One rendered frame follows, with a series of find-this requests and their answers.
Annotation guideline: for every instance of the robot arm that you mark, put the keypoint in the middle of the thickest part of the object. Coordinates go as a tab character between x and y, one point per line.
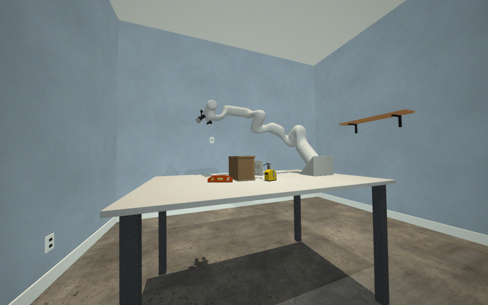
296	138

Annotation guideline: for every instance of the orange spirit level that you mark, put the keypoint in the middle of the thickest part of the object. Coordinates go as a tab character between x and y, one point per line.
220	179

